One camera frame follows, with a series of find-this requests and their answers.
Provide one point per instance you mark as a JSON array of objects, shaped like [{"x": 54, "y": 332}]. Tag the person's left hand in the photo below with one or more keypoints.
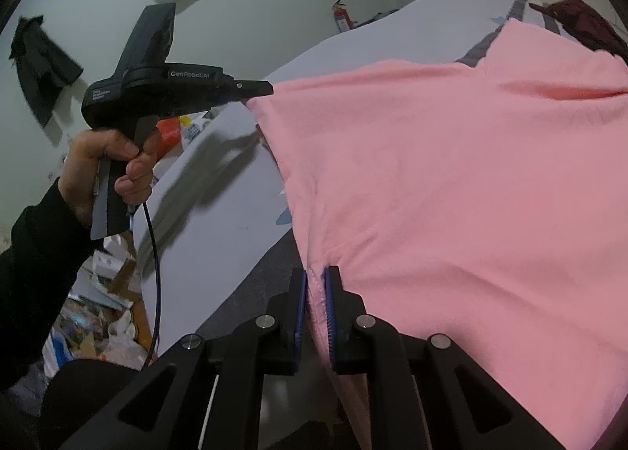
[{"x": 78, "y": 175}]

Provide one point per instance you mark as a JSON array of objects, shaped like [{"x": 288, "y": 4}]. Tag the pink shirt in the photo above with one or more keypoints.
[{"x": 441, "y": 160}]

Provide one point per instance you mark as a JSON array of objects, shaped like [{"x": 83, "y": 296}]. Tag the black hanging jacket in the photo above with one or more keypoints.
[{"x": 44, "y": 67}]

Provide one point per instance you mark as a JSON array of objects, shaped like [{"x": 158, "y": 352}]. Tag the red fire extinguisher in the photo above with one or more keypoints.
[{"x": 343, "y": 18}]

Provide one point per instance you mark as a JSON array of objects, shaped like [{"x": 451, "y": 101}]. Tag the person's dark clothed leg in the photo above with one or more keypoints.
[{"x": 88, "y": 406}]

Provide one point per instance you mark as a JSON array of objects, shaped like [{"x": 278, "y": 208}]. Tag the maroon garment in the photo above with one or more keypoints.
[{"x": 588, "y": 23}]

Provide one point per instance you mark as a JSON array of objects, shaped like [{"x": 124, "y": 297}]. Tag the white cardboard box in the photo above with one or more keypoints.
[{"x": 113, "y": 258}]

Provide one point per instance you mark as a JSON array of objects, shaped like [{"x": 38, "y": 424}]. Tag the bed with striped star sheet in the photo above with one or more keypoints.
[{"x": 221, "y": 209}]

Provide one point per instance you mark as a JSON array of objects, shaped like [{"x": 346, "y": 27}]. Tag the red plastic packet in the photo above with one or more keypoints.
[{"x": 169, "y": 133}]

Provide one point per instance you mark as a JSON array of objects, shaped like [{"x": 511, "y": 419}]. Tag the white bottle with yellow label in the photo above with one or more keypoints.
[{"x": 196, "y": 130}]

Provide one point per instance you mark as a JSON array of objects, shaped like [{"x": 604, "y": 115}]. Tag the person's left forearm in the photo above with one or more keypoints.
[{"x": 34, "y": 273}]

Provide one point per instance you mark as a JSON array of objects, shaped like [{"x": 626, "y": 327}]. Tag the pile of papers and packaging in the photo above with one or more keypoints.
[{"x": 88, "y": 327}]

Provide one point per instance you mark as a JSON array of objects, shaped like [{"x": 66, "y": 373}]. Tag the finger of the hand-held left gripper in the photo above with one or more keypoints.
[{"x": 255, "y": 88}]

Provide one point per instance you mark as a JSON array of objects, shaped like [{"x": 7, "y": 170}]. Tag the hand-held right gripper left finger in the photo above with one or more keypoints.
[{"x": 299, "y": 317}]

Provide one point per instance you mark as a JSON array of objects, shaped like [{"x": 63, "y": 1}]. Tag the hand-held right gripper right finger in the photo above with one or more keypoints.
[{"x": 331, "y": 317}]

